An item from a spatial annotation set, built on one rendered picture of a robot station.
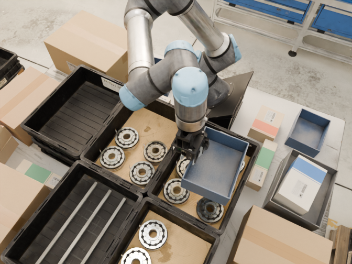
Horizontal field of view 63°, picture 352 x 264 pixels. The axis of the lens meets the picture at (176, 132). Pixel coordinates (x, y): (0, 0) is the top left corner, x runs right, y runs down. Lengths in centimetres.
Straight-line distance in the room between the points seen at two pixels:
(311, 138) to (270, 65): 140
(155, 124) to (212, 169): 45
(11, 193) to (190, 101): 82
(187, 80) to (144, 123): 73
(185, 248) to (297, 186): 48
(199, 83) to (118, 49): 98
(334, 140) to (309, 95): 117
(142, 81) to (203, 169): 37
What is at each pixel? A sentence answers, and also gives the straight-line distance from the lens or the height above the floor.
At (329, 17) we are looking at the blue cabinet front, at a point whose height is 45.
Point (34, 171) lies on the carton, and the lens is 139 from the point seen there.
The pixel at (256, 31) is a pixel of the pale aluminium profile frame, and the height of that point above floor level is 14.
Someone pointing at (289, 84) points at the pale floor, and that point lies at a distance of 277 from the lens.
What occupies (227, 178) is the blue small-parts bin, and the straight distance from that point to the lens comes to 94.
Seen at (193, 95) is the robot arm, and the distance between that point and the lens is 59.
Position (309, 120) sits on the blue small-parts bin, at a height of 71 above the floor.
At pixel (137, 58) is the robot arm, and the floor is 137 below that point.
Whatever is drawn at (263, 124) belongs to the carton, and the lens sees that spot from 144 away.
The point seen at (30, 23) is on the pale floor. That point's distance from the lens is 340.
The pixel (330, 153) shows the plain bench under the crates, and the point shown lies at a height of 70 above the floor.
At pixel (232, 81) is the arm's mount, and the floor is 88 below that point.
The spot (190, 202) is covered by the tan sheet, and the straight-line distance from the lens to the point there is 115.
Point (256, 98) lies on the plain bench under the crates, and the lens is 163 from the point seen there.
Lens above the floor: 192
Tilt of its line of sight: 59 degrees down
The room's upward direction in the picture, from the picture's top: 3 degrees clockwise
